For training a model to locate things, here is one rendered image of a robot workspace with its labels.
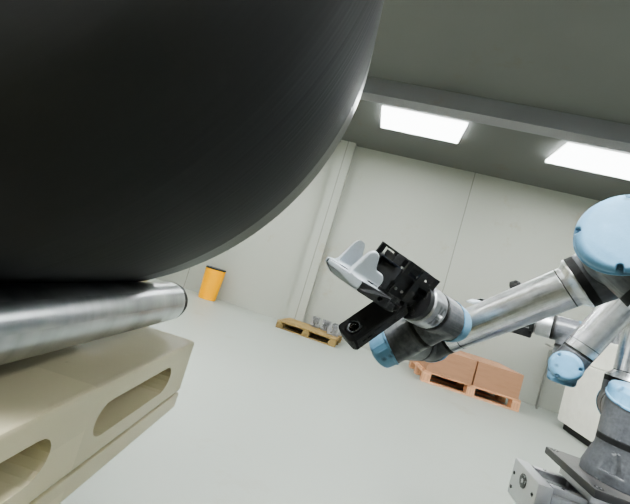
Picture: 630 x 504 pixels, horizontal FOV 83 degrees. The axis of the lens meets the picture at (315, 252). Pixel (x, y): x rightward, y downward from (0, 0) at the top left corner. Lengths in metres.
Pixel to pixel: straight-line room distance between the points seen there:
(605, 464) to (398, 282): 0.77
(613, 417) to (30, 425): 1.12
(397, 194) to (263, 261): 2.87
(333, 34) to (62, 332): 0.23
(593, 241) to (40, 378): 0.62
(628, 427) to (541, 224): 6.33
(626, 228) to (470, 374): 5.18
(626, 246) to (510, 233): 6.54
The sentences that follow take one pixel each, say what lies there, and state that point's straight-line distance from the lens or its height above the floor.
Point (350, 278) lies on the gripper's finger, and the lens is 0.48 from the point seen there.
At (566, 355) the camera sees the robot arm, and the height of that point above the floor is 0.97.
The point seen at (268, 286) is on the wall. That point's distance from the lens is 6.93.
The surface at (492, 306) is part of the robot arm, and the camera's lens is 0.79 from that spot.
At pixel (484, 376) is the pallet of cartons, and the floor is 0.33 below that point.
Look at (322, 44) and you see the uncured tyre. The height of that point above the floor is 1.09.
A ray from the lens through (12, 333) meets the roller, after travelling 0.24.
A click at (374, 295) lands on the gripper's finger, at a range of 0.50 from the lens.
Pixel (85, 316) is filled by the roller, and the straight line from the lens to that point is 0.29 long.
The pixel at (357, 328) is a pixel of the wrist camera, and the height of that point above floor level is 0.92.
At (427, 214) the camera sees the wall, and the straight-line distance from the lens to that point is 6.87.
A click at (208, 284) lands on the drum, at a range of 6.79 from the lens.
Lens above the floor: 0.98
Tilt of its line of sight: 4 degrees up
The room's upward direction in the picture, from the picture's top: 17 degrees clockwise
